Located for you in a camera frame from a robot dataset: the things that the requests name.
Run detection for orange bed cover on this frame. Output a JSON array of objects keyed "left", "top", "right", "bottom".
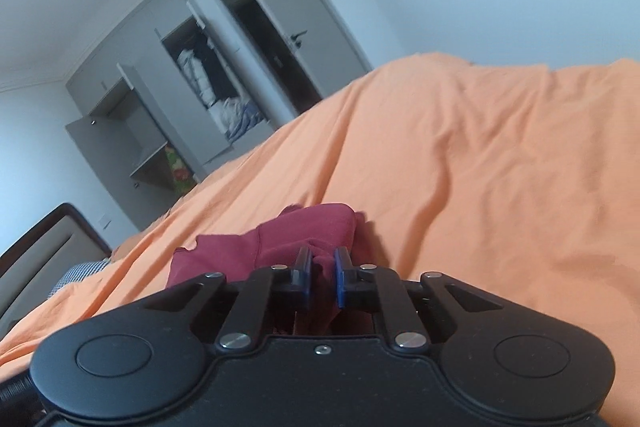
[{"left": 1, "top": 53, "right": 639, "bottom": 426}]

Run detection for white wall socket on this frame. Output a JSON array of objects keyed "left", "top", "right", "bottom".
[{"left": 99, "top": 216, "right": 112, "bottom": 230}]

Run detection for dark red garment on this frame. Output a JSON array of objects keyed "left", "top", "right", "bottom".
[{"left": 166, "top": 204, "right": 378, "bottom": 336}]

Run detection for grey room door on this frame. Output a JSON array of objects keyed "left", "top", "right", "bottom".
[{"left": 257, "top": 0, "right": 369, "bottom": 98}]

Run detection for checkered pillow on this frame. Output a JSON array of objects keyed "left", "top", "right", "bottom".
[{"left": 49, "top": 258, "right": 111, "bottom": 298}]

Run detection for brown padded headboard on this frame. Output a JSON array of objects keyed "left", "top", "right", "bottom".
[{"left": 1, "top": 202, "right": 112, "bottom": 336}]

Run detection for hanging clothes in wardrobe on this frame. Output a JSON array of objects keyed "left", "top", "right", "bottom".
[{"left": 177, "top": 28, "right": 239, "bottom": 108}]

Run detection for folded blue striped clothes pile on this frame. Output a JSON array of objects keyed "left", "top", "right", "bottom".
[{"left": 208, "top": 98, "right": 265, "bottom": 143}]

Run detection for colourful bag in wardrobe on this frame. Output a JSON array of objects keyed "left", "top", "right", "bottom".
[{"left": 164, "top": 144, "right": 196, "bottom": 196}]

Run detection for grey wardrobe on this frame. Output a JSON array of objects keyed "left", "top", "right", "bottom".
[{"left": 66, "top": 0, "right": 288, "bottom": 230}]

